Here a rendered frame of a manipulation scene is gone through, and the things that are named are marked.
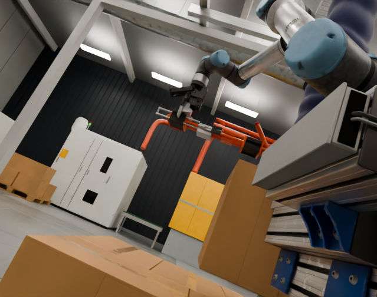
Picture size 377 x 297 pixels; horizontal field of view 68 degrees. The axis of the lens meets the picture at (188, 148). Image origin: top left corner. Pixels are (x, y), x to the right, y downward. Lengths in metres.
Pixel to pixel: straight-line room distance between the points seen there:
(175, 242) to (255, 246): 7.42
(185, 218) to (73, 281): 7.36
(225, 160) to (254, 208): 11.11
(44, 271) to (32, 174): 6.66
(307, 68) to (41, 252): 0.97
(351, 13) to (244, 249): 1.17
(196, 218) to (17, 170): 4.82
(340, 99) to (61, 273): 0.97
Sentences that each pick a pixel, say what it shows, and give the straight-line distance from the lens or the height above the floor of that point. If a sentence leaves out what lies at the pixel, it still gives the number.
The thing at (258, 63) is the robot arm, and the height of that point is 1.48.
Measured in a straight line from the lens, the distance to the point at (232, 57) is 6.90.
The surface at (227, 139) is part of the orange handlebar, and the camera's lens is 1.22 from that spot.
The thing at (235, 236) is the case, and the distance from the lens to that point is 0.99.
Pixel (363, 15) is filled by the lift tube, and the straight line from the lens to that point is 1.64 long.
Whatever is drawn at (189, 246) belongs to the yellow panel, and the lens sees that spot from 8.40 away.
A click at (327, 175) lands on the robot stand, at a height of 0.87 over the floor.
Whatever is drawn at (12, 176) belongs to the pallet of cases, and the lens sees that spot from 7.89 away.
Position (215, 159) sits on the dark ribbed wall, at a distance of 12.01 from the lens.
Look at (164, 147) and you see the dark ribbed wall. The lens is 12.03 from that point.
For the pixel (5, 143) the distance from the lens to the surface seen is 3.81.
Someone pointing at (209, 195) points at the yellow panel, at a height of 1.99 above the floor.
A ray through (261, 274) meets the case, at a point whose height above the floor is 0.73.
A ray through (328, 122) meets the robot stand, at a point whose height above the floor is 0.90.
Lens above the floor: 0.76
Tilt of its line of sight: 16 degrees up
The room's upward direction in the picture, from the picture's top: 23 degrees clockwise
